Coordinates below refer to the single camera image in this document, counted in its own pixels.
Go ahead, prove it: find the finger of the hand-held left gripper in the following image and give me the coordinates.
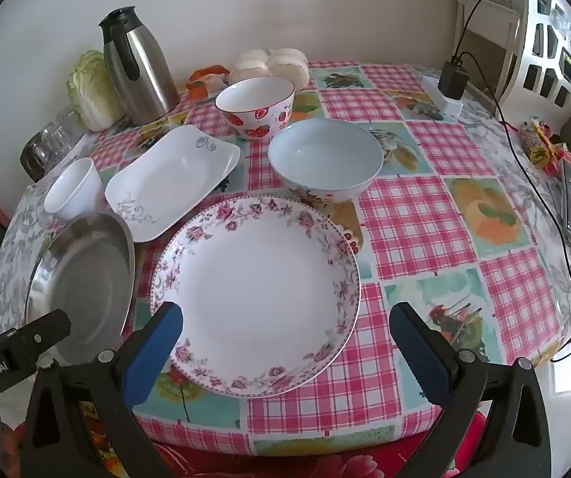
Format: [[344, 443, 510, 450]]
[[9, 309, 72, 366]]

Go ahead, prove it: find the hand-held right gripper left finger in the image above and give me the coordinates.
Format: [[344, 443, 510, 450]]
[[26, 301, 184, 478]]

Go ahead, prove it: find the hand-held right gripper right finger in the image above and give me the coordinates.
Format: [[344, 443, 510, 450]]
[[389, 301, 552, 478]]

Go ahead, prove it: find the stainless steel plate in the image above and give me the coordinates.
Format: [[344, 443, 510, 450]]
[[24, 212, 137, 366]]

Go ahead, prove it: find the pink floral round plate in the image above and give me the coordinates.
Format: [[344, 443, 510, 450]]
[[149, 194, 362, 399]]

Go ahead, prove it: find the white square bowl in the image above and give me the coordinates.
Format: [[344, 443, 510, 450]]
[[43, 157, 104, 221]]

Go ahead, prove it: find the white rectangular plate grey print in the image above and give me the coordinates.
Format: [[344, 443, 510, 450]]
[[104, 124, 241, 243]]

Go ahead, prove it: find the light blue bowl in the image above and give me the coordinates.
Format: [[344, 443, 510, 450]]
[[267, 118, 384, 204]]

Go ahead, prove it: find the strawberry print bowl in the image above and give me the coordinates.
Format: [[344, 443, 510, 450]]
[[214, 77, 296, 141]]

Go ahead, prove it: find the pink checkered printed tablecloth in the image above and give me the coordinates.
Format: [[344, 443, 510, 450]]
[[81, 60, 571, 459]]

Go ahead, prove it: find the clear glass tumbler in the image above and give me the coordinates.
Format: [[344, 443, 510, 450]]
[[43, 122, 73, 156], [59, 108, 89, 143]]

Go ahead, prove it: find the yellow candy packet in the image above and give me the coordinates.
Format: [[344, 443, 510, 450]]
[[518, 118, 567, 175]]

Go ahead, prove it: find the napa cabbage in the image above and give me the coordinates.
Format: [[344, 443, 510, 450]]
[[66, 50, 127, 131]]

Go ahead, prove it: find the black charger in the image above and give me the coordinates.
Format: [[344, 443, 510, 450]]
[[438, 60, 467, 100]]

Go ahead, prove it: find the stainless steel thermos jug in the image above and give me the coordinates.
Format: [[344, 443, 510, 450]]
[[98, 6, 181, 125]]

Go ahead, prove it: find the orange snack packet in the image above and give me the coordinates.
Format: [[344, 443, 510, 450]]
[[188, 65, 230, 103]]

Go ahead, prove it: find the bag of white steamed buns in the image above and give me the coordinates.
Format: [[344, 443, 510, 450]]
[[229, 47, 311, 88]]

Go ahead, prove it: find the white plastic lattice chair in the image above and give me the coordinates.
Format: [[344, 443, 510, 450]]
[[494, 0, 571, 110]]

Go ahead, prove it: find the white wooden stand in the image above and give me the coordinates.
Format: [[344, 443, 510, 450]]
[[457, 0, 522, 90]]

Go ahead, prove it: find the glass pitcher with dark handle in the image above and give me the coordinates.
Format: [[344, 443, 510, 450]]
[[20, 129, 56, 183]]

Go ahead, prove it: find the black charging cable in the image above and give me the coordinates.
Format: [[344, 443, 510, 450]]
[[465, 77, 571, 364]]

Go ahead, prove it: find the black power cable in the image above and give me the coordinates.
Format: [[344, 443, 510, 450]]
[[452, 0, 525, 63]]

